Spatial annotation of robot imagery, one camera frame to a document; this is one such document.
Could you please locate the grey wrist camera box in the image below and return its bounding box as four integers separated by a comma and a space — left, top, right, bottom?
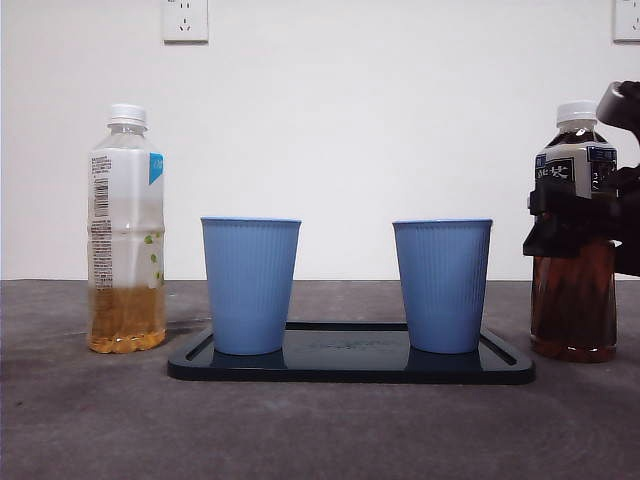
596, 79, 640, 142

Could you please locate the dark oolong tea bottle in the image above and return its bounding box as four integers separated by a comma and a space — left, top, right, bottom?
528, 99, 619, 364

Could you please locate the dark blue-green plastic tray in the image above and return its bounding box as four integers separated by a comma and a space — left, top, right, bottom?
166, 321, 537, 385

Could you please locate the blue ribbed plastic cup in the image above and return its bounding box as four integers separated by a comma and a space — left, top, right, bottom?
200, 216, 303, 357
392, 218, 495, 355

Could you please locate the clear bottle with yellow tea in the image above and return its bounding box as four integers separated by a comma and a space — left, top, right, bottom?
87, 103, 168, 355

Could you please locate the white wall socket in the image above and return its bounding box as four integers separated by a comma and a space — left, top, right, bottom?
612, 0, 640, 43
162, 0, 210, 45

